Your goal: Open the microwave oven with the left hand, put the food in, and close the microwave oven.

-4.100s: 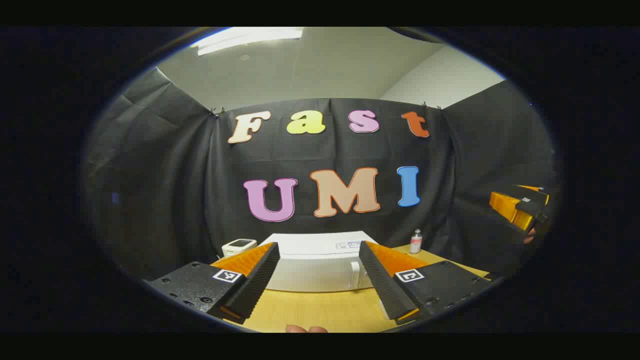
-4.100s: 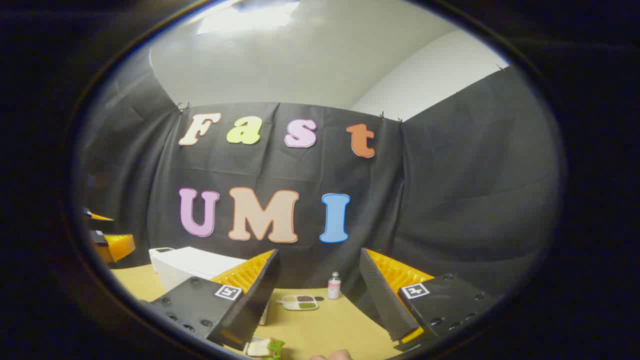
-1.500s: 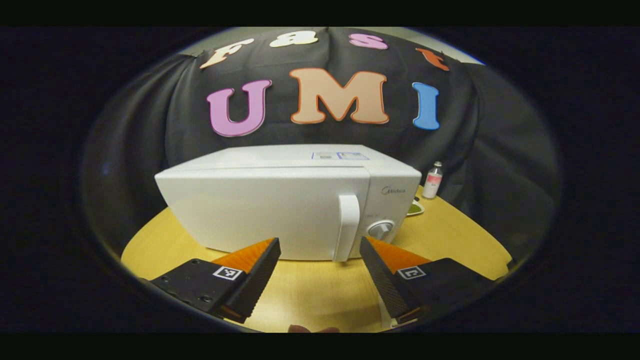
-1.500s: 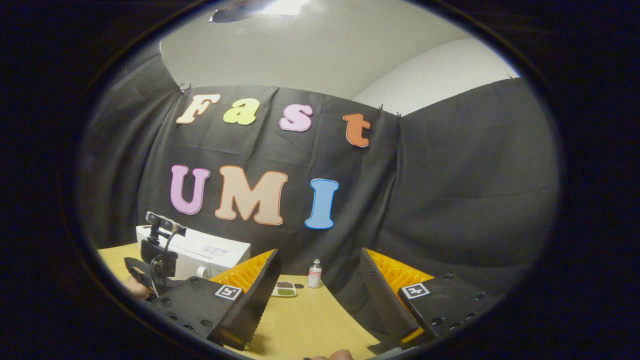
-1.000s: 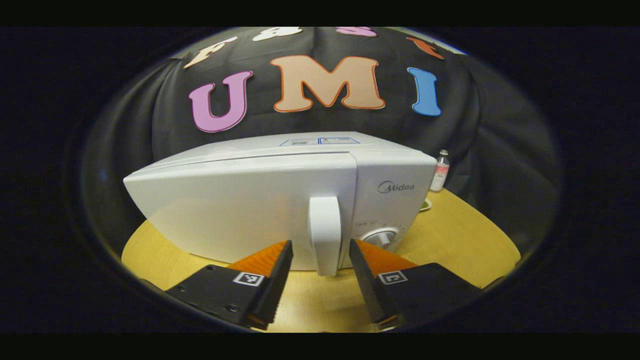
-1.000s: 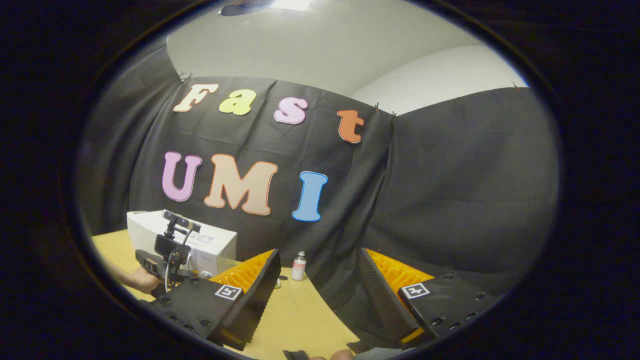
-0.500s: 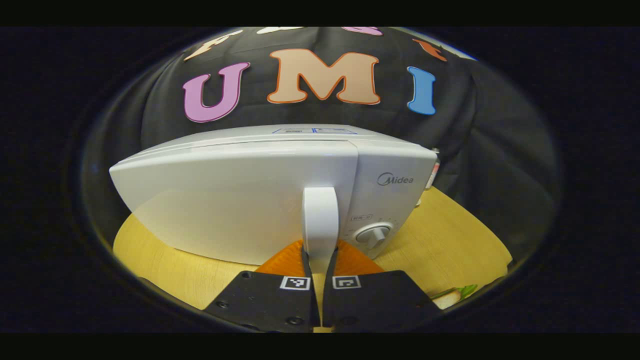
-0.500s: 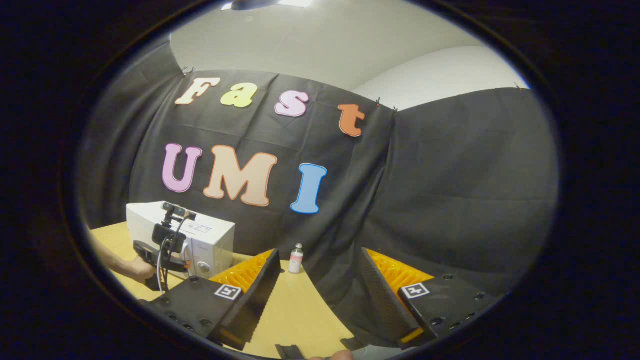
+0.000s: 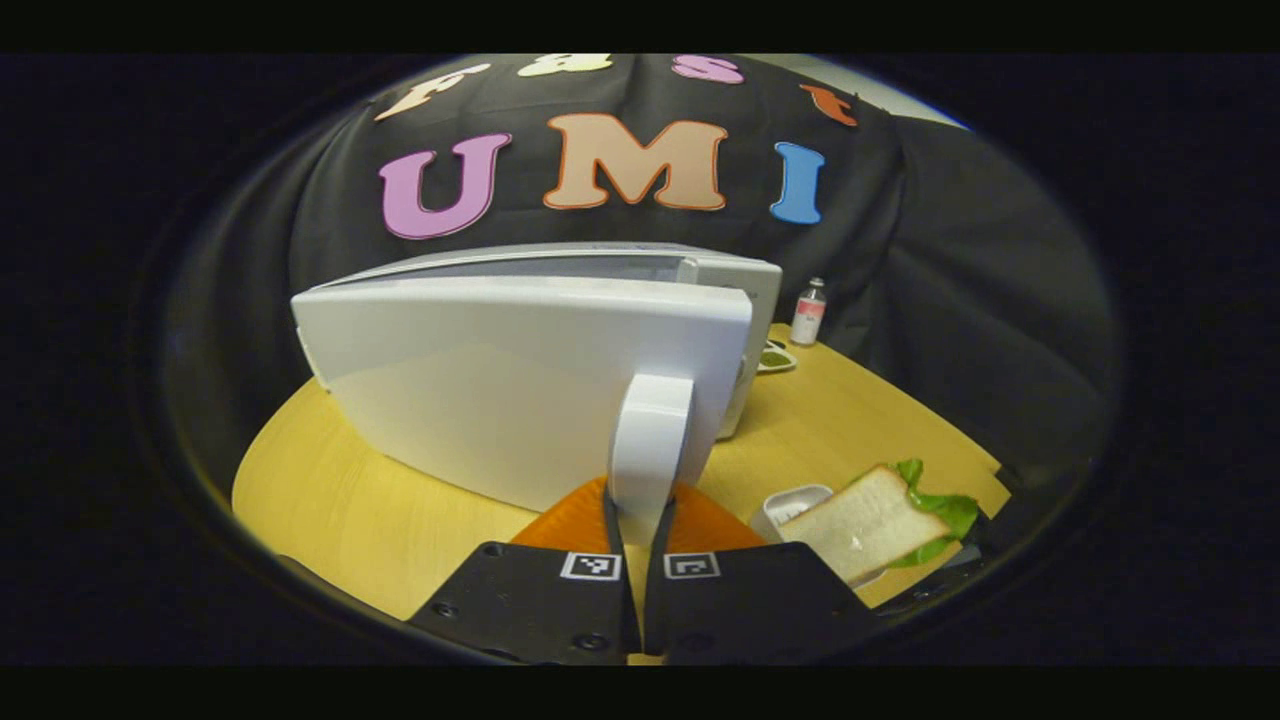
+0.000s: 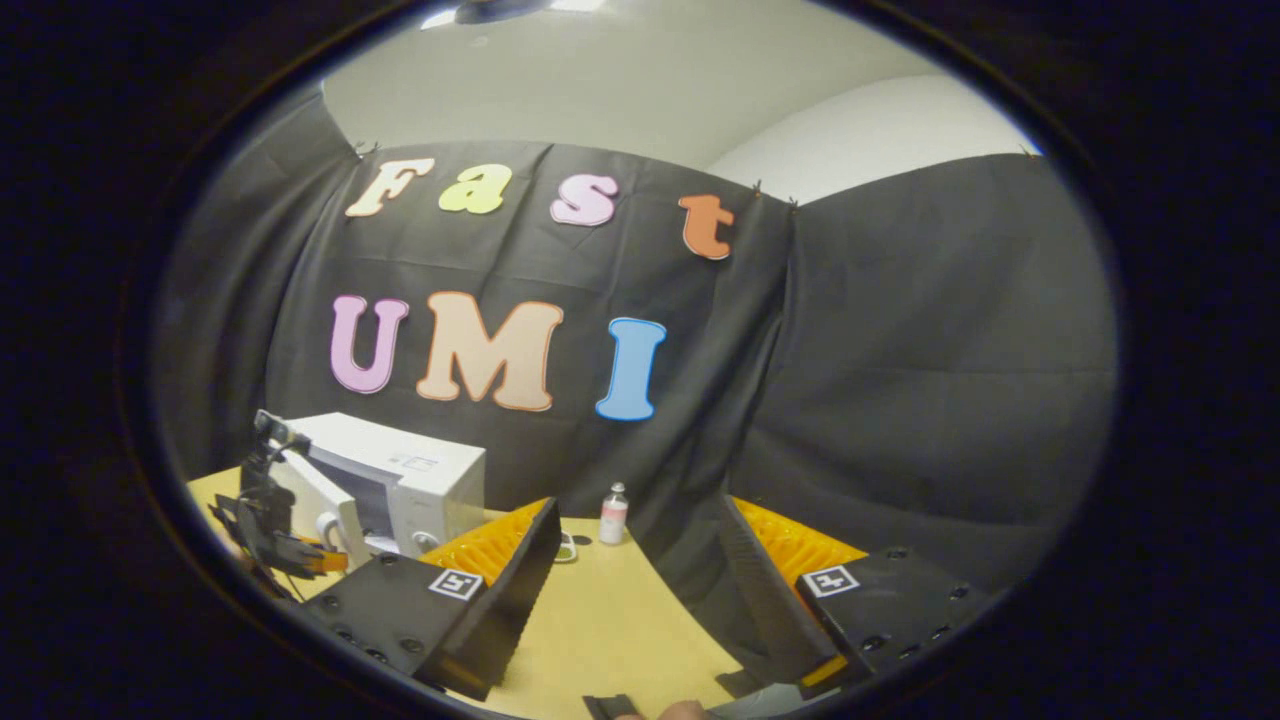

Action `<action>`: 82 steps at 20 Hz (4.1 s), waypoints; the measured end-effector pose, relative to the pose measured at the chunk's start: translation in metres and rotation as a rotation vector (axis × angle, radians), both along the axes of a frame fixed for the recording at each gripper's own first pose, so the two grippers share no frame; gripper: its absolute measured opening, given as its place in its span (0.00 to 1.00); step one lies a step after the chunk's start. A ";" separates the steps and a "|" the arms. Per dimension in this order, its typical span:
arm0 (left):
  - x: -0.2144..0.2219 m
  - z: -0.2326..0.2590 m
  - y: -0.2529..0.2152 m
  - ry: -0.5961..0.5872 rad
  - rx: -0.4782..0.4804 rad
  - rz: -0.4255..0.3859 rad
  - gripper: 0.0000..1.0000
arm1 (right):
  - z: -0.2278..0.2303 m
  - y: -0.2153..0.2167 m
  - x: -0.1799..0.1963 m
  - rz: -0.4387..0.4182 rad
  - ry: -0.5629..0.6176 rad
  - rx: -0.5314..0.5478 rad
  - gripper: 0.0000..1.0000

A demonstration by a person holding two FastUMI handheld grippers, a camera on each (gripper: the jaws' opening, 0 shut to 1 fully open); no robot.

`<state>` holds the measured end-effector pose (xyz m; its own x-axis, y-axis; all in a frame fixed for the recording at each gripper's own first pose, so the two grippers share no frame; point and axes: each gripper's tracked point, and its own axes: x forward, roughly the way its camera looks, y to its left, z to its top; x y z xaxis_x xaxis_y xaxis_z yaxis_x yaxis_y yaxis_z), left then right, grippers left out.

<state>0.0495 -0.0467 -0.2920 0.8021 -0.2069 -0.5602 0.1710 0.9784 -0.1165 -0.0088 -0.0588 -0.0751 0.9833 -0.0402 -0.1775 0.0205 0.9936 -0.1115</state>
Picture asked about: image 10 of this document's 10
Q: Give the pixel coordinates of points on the white microwave oven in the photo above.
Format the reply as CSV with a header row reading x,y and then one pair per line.
x,y
440,490

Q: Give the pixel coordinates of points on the white divided sauce dish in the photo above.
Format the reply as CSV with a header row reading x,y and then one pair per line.
x,y
567,548

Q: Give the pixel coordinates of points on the small clear bottle pink label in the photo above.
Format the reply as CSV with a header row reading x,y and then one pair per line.
x,y
613,518

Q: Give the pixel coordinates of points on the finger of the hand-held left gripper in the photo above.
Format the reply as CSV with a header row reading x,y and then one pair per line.
x,y
318,560

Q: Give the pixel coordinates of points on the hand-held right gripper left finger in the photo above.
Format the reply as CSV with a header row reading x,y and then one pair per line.
x,y
515,610

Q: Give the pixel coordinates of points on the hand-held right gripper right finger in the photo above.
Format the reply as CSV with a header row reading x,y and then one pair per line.
x,y
770,600

